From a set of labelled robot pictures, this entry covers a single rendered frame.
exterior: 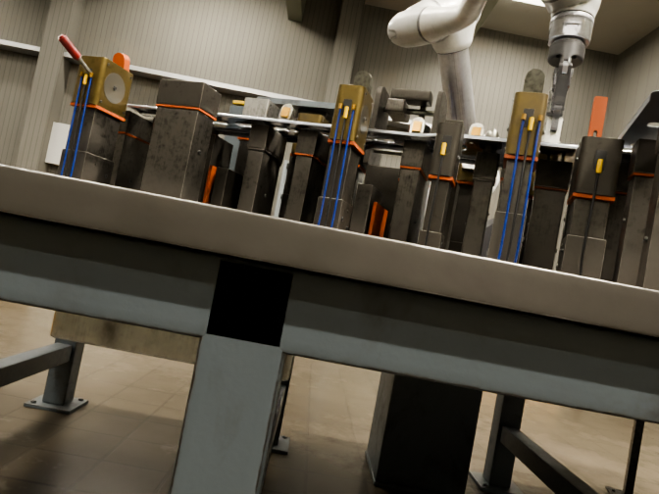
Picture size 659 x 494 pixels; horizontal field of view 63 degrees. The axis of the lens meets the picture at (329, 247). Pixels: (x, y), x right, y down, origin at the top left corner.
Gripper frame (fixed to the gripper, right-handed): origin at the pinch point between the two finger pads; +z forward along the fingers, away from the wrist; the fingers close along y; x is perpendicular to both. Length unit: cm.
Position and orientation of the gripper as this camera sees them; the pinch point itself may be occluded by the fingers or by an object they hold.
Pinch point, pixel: (552, 134)
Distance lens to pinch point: 130.0
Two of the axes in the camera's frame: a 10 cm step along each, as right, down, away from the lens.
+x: 9.4, 1.6, -3.1
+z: -1.9, 9.8, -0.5
